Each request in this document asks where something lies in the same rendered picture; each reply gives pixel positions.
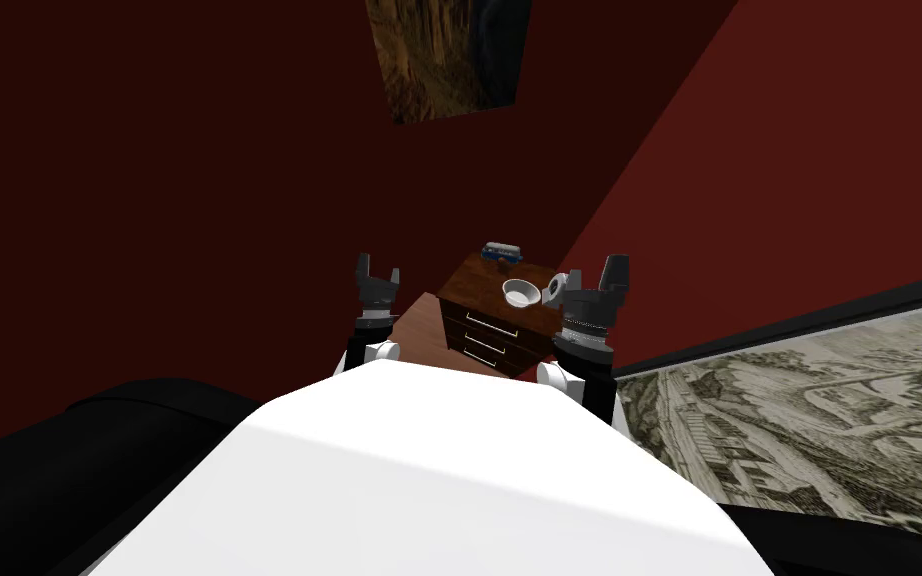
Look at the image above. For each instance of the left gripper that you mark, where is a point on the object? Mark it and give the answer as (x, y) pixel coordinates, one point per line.
(376, 301)

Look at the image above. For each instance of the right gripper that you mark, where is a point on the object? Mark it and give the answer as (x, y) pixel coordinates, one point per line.
(587, 306)

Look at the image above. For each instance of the white mug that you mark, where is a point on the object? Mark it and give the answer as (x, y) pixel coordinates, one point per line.
(556, 286)

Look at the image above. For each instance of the white bowl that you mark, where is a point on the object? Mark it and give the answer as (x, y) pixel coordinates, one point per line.
(521, 293)

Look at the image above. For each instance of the blue book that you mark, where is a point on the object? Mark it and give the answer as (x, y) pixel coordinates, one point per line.
(501, 254)

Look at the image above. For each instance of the brown wooden drawer cabinet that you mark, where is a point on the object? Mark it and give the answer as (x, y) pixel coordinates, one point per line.
(483, 318)

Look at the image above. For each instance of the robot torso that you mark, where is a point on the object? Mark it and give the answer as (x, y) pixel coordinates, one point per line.
(429, 488)

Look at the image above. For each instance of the large black-framed grey picture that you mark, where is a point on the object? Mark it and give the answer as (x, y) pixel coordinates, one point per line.
(813, 408)

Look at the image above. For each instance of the brown wall picture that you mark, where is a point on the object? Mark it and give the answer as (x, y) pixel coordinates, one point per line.
(449, 56)

